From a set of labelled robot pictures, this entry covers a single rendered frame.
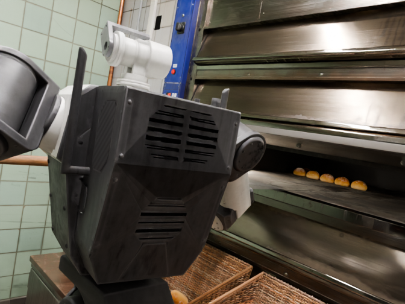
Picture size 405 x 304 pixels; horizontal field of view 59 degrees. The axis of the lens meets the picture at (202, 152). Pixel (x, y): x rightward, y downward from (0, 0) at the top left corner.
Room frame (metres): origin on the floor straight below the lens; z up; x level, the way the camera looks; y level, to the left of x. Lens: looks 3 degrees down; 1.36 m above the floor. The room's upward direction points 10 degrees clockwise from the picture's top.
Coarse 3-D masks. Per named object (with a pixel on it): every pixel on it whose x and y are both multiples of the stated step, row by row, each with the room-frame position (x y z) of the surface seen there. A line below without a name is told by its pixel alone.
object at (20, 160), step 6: (18, 156) 1.01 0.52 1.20; (24, 156) 1.03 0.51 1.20; (30, 156) 1.04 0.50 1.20; (36, 156) 1.05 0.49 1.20; (42, 156) 1.07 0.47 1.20; (0, 162) 0.98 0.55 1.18; (6, 162) 0.99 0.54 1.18; (12, 162) 1.00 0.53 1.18; (18, 162) 1.01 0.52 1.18; (24, 162) 1.02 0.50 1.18; (30, 162) 1.03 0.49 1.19; (36, 162) 1.05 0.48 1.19; (42, 162) 1.06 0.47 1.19
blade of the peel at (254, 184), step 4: (252, 180) 1.60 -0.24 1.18; (252, 184) 1.47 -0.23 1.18; (256, 184) 1.49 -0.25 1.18; (260, 184) 1.51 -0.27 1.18; (264, 184) 1.53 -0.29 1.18; (252, 188) 1.34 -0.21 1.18; (256, 188) 1.36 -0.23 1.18; (260, 188) 1.38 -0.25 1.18; (264, 188) 1.39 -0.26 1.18; (268, 188) 1.41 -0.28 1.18; (272, 188) 1.43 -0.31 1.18; (276, 188) 1.45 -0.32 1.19; (280, 188) 1.48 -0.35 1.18
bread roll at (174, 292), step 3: (171, 291) 1.55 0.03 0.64; (174, 291) 1.53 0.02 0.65; (177, 291) 1.53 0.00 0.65; (171, 294) 1.53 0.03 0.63; (174, 294) 1.52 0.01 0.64; (177, 294) 1.51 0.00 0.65; (180, 294) 1.51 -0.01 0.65; (183, 294) 1.52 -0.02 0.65; (174, 297) 1.51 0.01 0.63; (177, 297) 1.50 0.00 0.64; (180, 297) 1.50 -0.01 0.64; (183, 297) 1.50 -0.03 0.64; (186, 297) 1.51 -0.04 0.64; (174, 300) 1.50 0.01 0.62; (177, 300) 1.50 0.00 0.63; (180, 300) 1.49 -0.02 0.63; (183, 300) 1.49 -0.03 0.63; (186, 300) 1.50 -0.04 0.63; (174, 303) 1.50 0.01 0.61; (177, 303) 1.49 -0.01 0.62; (180, 303) 1.49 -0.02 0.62; (183, 303) 1.49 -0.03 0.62; (186, 303) 1.50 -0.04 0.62
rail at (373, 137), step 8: (240, 120) 1.43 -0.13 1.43; (248, 120) 1.41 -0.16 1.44; (280, 128) 1.29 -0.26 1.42; (288, 128) 1.27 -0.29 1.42; (296, 128) 1.24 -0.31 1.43; (304, 128) 1.22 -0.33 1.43; (312, 128) 1.20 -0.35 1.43; (320, 128) 1.18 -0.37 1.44; (344, 136) 1.12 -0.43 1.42; (352, 136) 1.10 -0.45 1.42; (360, 136) 1.08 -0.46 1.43; (368, 136) 1.06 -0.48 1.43; (376, 136) 1.05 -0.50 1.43; (384, 136) 1.03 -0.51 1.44; (400, 144) 1.00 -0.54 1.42
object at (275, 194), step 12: (264, 192) 1.48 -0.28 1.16; (276, 192) 1.43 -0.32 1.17; (288, 192) 1.42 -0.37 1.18; (300, 204) 1.35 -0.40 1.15; (312, 204) 1.31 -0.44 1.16; (324, 204) 1.28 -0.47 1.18; (336, 216) 1.24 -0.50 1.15; (348, 216) 1.21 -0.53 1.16; (360, 216) 1.19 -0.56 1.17; (372, 216) 1.19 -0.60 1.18; (372, 228) 1.15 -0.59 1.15; (384, 228) 1.13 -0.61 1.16; (396, 228) 1.10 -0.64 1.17
